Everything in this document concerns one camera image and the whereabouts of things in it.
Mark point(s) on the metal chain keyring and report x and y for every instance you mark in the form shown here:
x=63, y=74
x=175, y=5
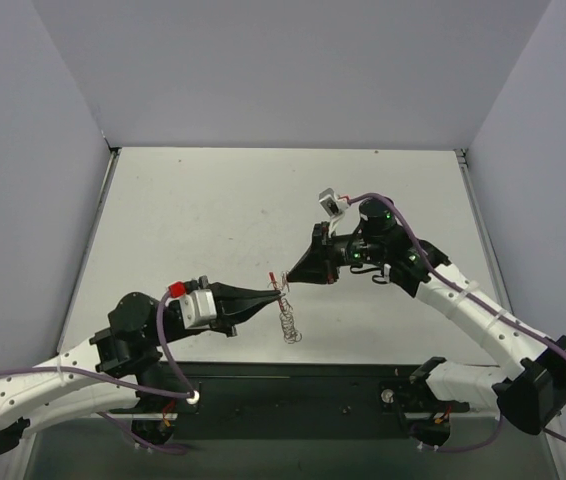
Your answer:
x=291, y=334

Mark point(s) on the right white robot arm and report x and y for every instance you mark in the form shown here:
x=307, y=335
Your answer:
x=527, y=383

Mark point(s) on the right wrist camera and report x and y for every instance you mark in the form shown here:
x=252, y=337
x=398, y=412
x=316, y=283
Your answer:
x=335, y=206

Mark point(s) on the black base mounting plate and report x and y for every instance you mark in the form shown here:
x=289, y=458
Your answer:
x=284, y=401

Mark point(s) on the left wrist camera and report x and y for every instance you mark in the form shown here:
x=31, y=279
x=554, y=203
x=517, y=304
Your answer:
x=198, y=309

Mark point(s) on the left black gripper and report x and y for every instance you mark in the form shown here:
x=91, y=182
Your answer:
x=223, y=307

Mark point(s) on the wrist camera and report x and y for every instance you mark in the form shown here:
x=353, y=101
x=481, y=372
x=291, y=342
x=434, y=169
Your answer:
x=198, y=309
x=335, y=206

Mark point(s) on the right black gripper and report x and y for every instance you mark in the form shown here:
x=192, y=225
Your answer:
x=324, y=256

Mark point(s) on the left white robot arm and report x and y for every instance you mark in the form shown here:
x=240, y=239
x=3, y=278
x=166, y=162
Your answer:
x=128, y=364

